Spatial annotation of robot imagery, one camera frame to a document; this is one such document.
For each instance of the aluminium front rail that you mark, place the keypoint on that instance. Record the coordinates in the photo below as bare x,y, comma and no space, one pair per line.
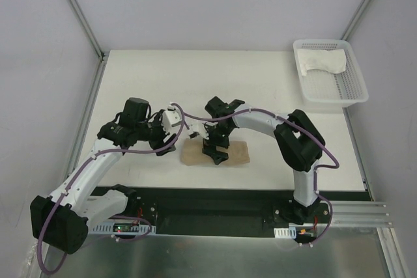
361,214

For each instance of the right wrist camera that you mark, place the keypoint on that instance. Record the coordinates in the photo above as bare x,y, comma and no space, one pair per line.
197,129

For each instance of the right aluminium frame post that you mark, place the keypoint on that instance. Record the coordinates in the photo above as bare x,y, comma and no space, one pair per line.
356,18

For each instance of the left aluminium frame post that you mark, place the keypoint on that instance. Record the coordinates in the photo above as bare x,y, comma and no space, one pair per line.
86,28

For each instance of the white plastic basket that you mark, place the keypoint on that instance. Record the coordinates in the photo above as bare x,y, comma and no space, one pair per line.
329,74

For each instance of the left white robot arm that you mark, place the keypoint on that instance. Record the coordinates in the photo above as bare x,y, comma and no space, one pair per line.
64,218

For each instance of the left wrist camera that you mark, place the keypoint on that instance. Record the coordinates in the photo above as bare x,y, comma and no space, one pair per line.
171,118

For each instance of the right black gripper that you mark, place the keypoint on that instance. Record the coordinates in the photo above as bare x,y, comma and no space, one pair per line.
217,141

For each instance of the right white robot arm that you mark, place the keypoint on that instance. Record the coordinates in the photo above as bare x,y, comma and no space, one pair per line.
298,140

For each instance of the rolled white t shirt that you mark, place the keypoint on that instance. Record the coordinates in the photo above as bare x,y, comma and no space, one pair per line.
331,61

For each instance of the right white cable duct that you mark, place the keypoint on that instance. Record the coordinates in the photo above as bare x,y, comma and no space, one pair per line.
285,233

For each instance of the aluminium frame post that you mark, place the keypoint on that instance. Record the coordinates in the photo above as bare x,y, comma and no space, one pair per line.
356,18
86,28

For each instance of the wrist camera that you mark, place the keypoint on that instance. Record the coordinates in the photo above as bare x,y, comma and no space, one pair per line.
171,118
197,129

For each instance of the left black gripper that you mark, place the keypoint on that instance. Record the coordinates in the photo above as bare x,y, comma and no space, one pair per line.
159,139

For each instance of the beige t shirt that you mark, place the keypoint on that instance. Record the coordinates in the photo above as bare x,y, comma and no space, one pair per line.
192,154

